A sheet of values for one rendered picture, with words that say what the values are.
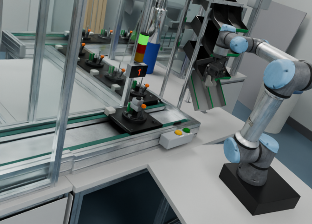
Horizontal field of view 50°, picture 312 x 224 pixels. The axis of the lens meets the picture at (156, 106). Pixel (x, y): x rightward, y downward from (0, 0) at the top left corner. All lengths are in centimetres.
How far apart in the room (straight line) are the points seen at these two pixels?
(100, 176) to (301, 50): 433
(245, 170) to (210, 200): 23
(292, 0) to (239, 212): 448
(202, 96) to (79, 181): 105
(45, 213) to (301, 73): 116
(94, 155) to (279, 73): 86
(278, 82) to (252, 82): 419
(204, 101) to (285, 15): 349
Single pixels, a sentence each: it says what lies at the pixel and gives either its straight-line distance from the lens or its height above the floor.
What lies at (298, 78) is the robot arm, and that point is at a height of 153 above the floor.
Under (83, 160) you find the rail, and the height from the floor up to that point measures 93.
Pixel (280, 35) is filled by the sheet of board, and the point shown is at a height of 118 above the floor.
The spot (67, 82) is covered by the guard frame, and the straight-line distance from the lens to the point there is 122.
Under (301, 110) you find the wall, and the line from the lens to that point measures 536.
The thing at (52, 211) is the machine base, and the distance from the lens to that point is 154.
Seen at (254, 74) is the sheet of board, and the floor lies 49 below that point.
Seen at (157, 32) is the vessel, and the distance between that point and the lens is 284.
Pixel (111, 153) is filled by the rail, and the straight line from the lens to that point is 162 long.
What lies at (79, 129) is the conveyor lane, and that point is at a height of 92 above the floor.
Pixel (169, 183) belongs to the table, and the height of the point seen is 86.
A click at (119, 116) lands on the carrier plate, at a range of 185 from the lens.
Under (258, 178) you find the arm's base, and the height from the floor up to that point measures 98.
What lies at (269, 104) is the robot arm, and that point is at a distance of 144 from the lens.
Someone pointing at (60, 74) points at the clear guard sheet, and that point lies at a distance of 121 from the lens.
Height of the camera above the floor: 182
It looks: 24 degrees down
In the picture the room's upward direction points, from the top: 16 degrees clockwise
